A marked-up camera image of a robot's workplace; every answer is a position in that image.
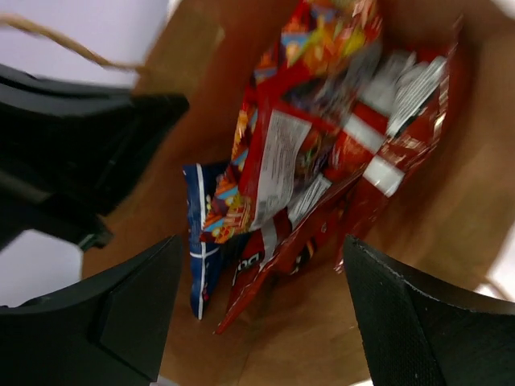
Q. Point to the bright red patterned snack bag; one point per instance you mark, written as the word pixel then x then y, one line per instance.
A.
pixel 298 99

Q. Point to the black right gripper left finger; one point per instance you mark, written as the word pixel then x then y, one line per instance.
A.
pixel 109 329

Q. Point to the dark red chip bag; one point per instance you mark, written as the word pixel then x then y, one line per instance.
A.
pixel 279 247
pixel 409 92

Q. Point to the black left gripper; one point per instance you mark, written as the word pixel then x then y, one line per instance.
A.
pixel 71 153

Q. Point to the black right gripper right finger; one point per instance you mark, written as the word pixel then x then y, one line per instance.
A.
pixel 419 330

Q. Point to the red paper bag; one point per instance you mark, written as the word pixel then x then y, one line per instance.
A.
pixel 450 220

